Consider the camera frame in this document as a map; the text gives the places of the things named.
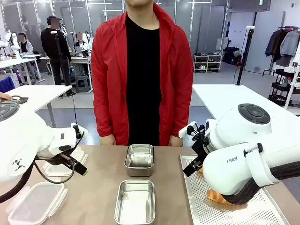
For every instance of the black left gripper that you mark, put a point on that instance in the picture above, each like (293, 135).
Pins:
(66, 157)

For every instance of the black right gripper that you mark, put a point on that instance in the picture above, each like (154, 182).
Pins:
(202, 146)

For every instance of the clear plastic clip lid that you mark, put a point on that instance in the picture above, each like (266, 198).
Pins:
(35, 202)
(56, 170)

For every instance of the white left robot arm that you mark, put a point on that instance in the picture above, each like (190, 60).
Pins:
(21, 138)

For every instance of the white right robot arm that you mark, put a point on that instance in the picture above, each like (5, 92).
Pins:
(234, 150)

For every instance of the small deep steel container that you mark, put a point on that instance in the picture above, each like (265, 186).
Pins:
(139, 160)

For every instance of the large steel container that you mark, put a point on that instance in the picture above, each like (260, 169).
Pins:
(134, 202)

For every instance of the person's left hand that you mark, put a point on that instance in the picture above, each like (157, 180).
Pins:
(175, 141)

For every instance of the person's right hand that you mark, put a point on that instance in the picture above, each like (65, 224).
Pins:
(107, 140)

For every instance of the bystander's bare hand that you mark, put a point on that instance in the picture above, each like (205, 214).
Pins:
(5, 96)

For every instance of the perforated aluminium baking tray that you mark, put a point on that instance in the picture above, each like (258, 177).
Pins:
(206, 211)

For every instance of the black plastic step stool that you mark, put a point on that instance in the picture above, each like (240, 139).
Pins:
(82, 84)

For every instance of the white table with grey leg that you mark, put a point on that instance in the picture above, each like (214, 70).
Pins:
(39, 93)

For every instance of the dark brown serving tray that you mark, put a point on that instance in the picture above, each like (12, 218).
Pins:
(18, 100)

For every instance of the small white object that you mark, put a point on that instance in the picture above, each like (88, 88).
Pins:
(16, 97)

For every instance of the white shoe rack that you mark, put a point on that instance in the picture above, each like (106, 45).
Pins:
(207, 63)

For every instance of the person in red jacket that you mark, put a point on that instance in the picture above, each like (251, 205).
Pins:
(143, 70)

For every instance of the black bag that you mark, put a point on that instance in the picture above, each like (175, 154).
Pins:
(230, 55)

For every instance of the black utility trolley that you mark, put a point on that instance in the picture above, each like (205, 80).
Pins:
(280, 89)

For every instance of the white background work desk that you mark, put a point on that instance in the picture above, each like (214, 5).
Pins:
(16, 64)

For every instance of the seated person at desk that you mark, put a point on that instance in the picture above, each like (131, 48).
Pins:
(80, 44)

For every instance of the standing person in black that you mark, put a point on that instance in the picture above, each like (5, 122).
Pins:
(55, 47)

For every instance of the black pole with white top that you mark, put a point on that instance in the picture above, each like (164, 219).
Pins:
(245, 54)

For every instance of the seated person in grey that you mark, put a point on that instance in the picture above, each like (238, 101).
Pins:
(25, 45)

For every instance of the small white background robot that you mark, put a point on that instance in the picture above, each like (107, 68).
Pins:
(12, 42)

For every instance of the clothes rack with coats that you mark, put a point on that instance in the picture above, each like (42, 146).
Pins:
(281, 44)

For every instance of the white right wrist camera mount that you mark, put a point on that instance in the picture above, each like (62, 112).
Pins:
(185, 131)

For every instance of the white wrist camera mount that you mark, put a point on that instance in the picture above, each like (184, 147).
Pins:
(185, 131)
(80, 130)

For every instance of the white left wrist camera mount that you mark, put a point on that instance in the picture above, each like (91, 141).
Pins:
(80, 130)

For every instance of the white frame rack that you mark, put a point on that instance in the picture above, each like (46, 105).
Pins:
(294, 79)

